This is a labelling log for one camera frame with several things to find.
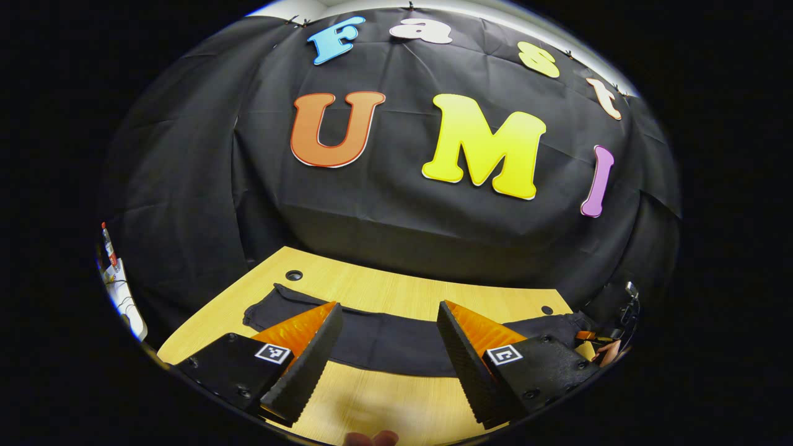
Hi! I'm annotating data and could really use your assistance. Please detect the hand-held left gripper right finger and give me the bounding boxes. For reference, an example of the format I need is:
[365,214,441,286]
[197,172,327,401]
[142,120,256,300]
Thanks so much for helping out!
[436,300,600,430]

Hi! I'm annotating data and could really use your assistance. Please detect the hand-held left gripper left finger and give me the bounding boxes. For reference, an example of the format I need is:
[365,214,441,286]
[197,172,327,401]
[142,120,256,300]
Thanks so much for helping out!
[173,302,344,428]

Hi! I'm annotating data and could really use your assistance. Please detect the black jeans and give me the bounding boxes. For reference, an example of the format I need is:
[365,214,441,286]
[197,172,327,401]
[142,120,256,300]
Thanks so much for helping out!
[242,283,600,378]

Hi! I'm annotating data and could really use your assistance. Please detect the black backdrop cloth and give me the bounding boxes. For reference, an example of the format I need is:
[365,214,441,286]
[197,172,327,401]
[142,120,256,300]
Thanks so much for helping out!
[99,6,682,348]

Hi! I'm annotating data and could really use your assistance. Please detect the white side table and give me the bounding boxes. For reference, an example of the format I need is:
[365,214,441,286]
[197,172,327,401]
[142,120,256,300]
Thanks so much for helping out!
[102,260,149,343]

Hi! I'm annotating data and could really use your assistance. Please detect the clear bottle with red cap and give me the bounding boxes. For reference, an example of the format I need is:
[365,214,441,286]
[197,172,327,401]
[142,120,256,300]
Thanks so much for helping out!
[101,222,120,268]

